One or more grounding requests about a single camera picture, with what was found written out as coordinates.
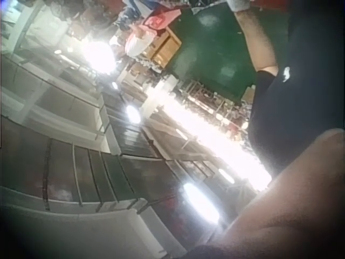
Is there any wooden cabinet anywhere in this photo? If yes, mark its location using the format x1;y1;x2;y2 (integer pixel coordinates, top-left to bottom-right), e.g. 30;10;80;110
149;26;182;68

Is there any white pillar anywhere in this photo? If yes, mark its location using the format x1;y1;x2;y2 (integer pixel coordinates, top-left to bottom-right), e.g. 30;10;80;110
140;75;178;118

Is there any person's left hand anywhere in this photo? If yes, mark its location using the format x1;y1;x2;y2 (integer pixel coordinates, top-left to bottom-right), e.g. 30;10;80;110
226;0;252;12

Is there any shelf rack of goods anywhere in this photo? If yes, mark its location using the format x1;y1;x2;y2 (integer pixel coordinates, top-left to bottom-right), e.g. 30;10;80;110
180;79;257;135

